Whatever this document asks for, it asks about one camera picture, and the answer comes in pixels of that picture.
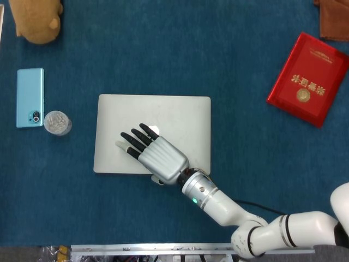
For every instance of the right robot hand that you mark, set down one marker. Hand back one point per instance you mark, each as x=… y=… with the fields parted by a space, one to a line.
x=163 y=161

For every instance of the silver laptop with apple logo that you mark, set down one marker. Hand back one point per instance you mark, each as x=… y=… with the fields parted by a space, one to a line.
x=177 y=117

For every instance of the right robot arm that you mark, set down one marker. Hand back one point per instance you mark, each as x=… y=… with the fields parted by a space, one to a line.
x=223 y=210

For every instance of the clear round plastic jar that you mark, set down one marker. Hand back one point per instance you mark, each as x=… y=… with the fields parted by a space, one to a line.
x=58 y=124

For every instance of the clear bag with yellow content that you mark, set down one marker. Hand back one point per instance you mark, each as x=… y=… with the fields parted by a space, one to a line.
x=54 y=253

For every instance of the light blue smartphone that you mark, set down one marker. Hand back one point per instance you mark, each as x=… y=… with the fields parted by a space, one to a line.
x=30 y=92

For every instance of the red certificate folder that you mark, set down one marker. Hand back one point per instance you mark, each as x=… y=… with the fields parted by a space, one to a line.
x=308 y=82

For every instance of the brown plush toy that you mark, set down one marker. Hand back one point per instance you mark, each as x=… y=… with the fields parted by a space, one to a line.
x=35 y=21

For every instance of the brown cloth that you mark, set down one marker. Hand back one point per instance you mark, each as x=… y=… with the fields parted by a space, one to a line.
x=335 y=21

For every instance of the aluminium rail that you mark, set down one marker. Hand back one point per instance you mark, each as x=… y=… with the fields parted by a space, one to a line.
x=163 y=247

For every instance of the white board with metal frame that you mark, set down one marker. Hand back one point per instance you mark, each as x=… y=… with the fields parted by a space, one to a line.
x=1 y=24

